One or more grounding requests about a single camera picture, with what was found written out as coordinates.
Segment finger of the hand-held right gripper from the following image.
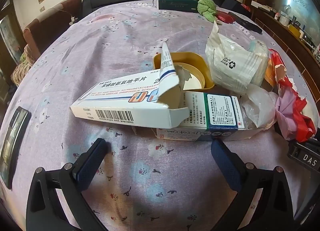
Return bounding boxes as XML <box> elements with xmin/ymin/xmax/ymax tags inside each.
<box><xmin>287</xmin><ymin>139</ymin><xmax>320</xmax><ymax>172</ymax></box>

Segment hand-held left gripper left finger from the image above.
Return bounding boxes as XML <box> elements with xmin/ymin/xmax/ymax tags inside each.
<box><xmin>26</xmin><ymin>138</ymin><xmax>110</xmax><ymax>231</ymax></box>

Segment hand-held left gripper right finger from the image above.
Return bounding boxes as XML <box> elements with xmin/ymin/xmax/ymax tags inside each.
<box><xmin>211</xmin><ymin>139</ymin><xmax>294</xmax><ymax>231</ymax></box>

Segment torn red wrapper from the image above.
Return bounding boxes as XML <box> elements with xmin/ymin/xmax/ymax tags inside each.
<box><xmin>269</xmin><ymin>49</ymin><xmax>317</xmax><ymax>143</ymax></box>

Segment torn white medicine box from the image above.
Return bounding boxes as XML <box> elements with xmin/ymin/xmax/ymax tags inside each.
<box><xmin>70</xmin><ymin>42</ymin><xmax>189</xmax><ymax>129</ymax></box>

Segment white plastic packaging bag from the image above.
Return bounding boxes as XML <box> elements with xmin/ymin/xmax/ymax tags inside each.
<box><xmin>205</xmin><ymin>21</ymin><xmax>269</xmax><ymax>95</ymax></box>

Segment crumpled purple paper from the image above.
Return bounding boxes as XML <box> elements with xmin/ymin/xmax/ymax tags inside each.
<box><xmin>274</xmin><ymin>90</ymin><xmax>297</xmax><ymax>139</ymax></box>

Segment clear plastic bag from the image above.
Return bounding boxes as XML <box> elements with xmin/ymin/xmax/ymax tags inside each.
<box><xmin>240</xmin><ymin>84</ymin><xmax>278</xmax><ymax>129</ymax></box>

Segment black smartphone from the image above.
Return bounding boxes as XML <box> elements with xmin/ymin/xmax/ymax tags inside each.
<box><xmin>0</xmin><ymin>107</ymin><xmax>32</xmax><ymax>189</ymax></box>

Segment round gold tin lid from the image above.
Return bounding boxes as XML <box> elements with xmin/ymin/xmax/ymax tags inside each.
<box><xmin>175</xmin><ymin>63</ymin><xmax>206</xmax><ymax>89</ymax></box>

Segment patterned seat cushion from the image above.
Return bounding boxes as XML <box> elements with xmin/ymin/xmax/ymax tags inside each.
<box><xmin>11</xmin><ymin>46</ymin><xmax>34</xmax><ymax>87</ymax></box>

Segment yellow plastic container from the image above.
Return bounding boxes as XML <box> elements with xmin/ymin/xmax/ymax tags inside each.
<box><xmin>153</xmin><ymin>52</ymin><xmax>215</xmax><ymax>91</ymax></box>

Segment wooden cabinet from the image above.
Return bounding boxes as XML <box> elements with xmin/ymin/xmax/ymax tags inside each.
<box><xmin>250</xmin><ymin>1</ymin><xmax>320</xmax><ymax>89</ymax></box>

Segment assorted bottles and jars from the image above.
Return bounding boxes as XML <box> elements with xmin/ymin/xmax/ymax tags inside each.
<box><xmin>251</xmin><ymin>1</ymin><xmax>320</xmax><ymax>53</ymax></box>

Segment black handheld device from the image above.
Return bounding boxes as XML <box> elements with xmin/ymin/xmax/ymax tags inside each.
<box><xmin>229</xmin><ymin>12</ymin><xmax>263</xmax><ymax>34</ymax></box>

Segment brown chair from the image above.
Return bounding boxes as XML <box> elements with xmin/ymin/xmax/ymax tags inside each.
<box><xmin>23</xmin><ymin>0</ymin><xmax>83</xmax><ymax>57</ymax></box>

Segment red pouch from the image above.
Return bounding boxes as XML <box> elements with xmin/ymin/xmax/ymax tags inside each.
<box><xmin>215</xmin><ymin>12</ymin><xmax>235</xmax><ymax>24</ymax></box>

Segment green plush toy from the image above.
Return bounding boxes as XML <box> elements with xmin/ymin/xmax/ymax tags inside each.
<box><xmin>197</xmin><ymin>0</ymin><xmax>218</xmax><ymax>23</ymax></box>

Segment black bag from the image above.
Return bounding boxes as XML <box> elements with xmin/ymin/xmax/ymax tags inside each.
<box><xmin>221</xmin><ymin>0</ymin><xmax>252</xmax><ymax>15</ymax></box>

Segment white charger cable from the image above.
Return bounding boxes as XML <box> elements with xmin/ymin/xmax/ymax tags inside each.
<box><xmin>67</xmin><ymin>8</ymin><xmax>78</xmax><ymax>25</ymax></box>

